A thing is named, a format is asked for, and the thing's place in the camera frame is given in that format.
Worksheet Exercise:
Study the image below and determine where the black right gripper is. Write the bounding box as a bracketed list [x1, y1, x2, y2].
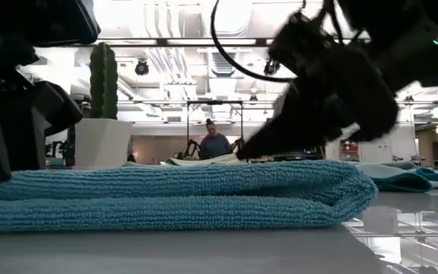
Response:
[235, 14, 438, 161]

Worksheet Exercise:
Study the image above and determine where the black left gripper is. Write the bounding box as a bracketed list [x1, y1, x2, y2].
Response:
[0, 14, 48, 184]

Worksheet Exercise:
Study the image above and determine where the light blue microfiber towel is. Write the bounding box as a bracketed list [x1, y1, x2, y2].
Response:
[355, 161, 438, 193]

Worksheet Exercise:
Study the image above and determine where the pale green microfiber towel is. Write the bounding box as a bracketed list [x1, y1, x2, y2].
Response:
[125, 152, 249, 167]

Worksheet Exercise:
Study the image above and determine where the teal microfiber towel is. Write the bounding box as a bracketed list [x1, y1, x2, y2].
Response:
[0, 158, 379, 234]

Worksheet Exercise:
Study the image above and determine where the red storage shelf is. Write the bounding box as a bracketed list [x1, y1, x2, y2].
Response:
[339, 139, 359, 162]

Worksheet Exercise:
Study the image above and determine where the black ceiling spotlight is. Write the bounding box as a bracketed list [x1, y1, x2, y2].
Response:
[134, 59, 151, 76]
[263, 59, 281, 76]

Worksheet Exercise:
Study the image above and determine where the light wooden cabinet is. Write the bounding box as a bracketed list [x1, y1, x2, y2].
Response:
[416, 123, 438, 168]

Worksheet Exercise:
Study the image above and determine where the person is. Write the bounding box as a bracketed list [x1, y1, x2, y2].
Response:
[198, 118, 233, 160]

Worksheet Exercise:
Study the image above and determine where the brown partition panel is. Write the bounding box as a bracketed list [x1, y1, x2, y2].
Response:
[132, 135, 205, 165]

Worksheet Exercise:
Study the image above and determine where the long LED light bar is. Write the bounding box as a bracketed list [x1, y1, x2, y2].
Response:
[96, 37, 372, 49]

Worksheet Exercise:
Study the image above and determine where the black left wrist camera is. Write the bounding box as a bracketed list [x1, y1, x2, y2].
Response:
[32, 80, 84, 138]

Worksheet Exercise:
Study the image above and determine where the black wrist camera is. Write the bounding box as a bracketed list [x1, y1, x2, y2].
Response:
[267, 10, 340, 79]
[32, 80, 84, 138]

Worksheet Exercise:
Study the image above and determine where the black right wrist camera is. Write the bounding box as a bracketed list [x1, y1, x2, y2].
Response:
[267, 10, 340, 79]

